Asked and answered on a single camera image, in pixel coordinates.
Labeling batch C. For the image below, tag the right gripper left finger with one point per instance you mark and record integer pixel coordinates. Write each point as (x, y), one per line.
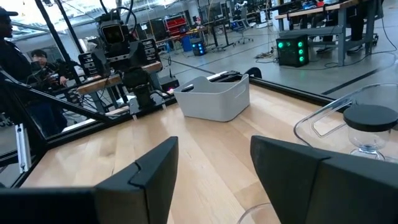
(109, 205)

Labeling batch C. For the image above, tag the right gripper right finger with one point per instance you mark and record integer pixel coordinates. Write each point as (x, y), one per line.
(326, 193)

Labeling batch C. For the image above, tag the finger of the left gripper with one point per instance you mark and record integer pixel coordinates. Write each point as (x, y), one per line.
(150, 51)
(93, 65)

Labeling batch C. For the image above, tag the large hourglass blue sand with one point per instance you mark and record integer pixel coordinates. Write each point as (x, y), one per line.
(370, 118)

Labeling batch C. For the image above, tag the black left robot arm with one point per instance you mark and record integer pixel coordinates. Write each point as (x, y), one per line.
(136, 81)

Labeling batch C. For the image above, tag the office chair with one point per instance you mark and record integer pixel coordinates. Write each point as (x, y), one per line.
(245, 21)

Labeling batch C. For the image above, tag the wooden workbench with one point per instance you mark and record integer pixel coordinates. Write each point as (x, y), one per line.
(99, 84)

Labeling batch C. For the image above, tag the red storage rack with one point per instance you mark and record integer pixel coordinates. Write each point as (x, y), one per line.
(175, 25)

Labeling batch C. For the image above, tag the blue plastic barrel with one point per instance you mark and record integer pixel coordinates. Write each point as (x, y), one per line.
(186, 43)

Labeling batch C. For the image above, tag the black control box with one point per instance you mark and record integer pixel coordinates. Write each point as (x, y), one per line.
(169, 84)

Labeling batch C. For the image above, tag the computer tower blue lights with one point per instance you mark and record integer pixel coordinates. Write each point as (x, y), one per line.
(198, 48)

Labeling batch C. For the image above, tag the person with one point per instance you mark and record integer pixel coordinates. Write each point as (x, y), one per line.
(357, 28)
(42, 63)
(12, 59)

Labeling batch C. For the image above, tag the clear plastic bin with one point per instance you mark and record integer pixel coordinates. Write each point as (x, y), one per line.
(248, 210)
(311, 124)

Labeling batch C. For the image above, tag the white plastic bin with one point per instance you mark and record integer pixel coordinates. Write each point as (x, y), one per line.
(214, 105)

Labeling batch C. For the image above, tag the computer tower green lights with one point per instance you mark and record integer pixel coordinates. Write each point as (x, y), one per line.
(292, 51)

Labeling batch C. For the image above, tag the grey metal workbench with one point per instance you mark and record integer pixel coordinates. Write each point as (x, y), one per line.
(311, 31)

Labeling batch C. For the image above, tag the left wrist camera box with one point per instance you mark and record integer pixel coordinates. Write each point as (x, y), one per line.
(113, 33)

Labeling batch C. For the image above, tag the silver aluminium bracket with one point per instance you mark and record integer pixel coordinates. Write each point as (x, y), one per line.
(23, 149)

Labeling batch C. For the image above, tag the black aluminium table frame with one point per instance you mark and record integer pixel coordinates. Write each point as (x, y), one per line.
(289, 91)

